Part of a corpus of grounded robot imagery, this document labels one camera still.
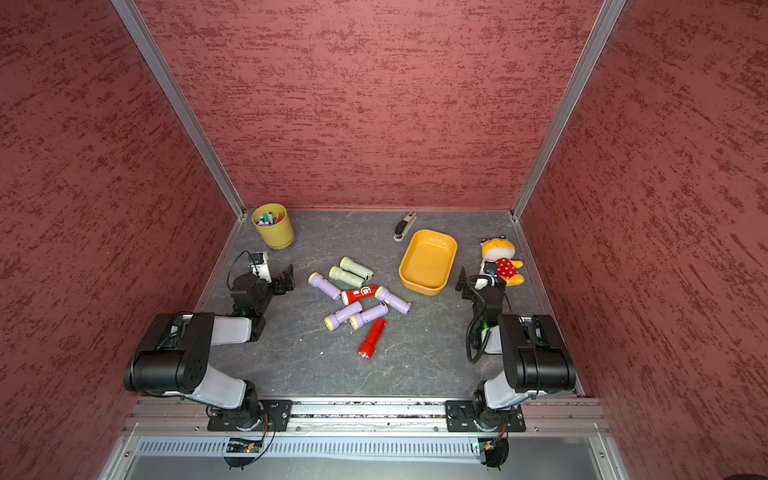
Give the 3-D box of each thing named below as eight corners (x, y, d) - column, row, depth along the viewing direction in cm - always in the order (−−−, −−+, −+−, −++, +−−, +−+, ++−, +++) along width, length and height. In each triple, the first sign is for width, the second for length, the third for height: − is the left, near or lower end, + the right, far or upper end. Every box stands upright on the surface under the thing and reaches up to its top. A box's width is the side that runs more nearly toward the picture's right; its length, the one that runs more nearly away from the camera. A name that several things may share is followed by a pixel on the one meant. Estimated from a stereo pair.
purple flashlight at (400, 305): (374, 295, 98) (374, 291, 96) (381, 287, 100) (381, 283, 98) (405, 317, 93) (406, 312, 91) (412, 308, 95) (412, 304, 93)
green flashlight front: (328, 278, 102) (326, 272, 99) (333, 269, 104) (331, 264, 102) (360, 290, 99) (360, 285, 96) (365, 281, 101) (364, 276, 99)
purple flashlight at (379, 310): (353, 331, 90) (352, 327, 88) (349, 321, 92) (348, 317, 90) (389, 313, 94) (389, 309, 92) (384, 304, 96) (384, 299, 94)
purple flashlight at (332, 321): (330, 333, 90) (328, 328, 87) (324, 323, 92) (322, 319, 89) (363, 310, 95) (362, 305, 92) (356, 301, 97) (355, 297, 94)
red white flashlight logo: (343, 305, 94) (342, 302, 92) (341, 295, 97) (340, 291, 95) (378, 297, 96) (378, 293, 94) (375, 287, 99) (375, 283, 97)
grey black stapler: (391, 238, 115) (392, 231, 111) (409, 216, 123) (410, 208, 119) (399, 242, 114) (399, 234, 110) (416, 220, 121) (417, 212, 118)
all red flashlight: (357, 355, 86) (356, 352, 83) (376, 319, 93) (376, 315, 91) (369, 361, 84) (369, 358, 82) (388, 324, 92) (388, 321, 90)
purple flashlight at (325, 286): (306, 282, 101) (304, 278, 99) (315, 274, 103) (313, 269, 101) (335, 302, 96) (334, 298, 94) (344, 293, 98) (342, 288, 96)
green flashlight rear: (340, 268, 106) (338, 262, 102) (345, 261, 108) (344, 254, 104) (369, 283, 102) (368, 276, 98) (374, 275, 104) (373, 269, 101)
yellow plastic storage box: (392, 288, 100) (392, 279, 96) (410, 236, 115) (411, 226, 111) (445, 303, 97) (448, 294, 92) (456, 248, 112) (459, 237, 107)
